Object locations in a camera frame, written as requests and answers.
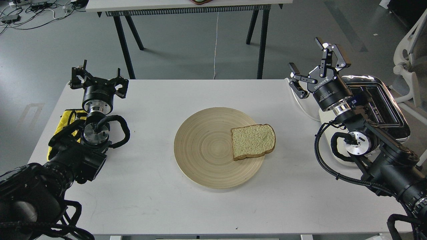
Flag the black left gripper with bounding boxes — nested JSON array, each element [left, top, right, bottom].
[[69, 60, 129, 113]]

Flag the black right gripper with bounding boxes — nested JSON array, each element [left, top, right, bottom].
[[288, 37, 353, 112]]

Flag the slice of bread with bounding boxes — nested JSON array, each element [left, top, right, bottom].
[[231, 124, 276, 161]]

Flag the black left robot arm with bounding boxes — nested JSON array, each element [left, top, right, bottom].
[[1, 61, 130, 240]]

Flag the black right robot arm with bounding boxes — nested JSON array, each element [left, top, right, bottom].
[[289, 37, 426, 240]]

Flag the white chrome toaster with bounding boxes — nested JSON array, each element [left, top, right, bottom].
[[325, 75, 411, 167]]

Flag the yellow cloth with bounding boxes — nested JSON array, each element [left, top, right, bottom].
[[47, 109, 87, 161]]

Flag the background table with black legs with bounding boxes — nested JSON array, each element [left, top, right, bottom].
[[85, 0, 293, 79]]

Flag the white office chair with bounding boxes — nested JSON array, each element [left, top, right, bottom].
[[391, 10, 427, 112]]

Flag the round wooden plate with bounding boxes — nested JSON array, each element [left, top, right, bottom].
[[174, 107, 264, 189]]

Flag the white toaster power cable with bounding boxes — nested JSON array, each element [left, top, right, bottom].
[[284, 78, 321, 122]]

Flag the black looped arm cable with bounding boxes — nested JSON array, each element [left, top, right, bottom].
[[95, 115, 131, 149]]

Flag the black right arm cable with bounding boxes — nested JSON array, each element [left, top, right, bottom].
[[314, 122, 409, 207]]

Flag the floor cables and power strips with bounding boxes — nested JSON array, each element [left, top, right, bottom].
[[0, 0, 88, 35]]

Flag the white hanging cable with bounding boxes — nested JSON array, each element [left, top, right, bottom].
[[212, 12, 220, 80]]

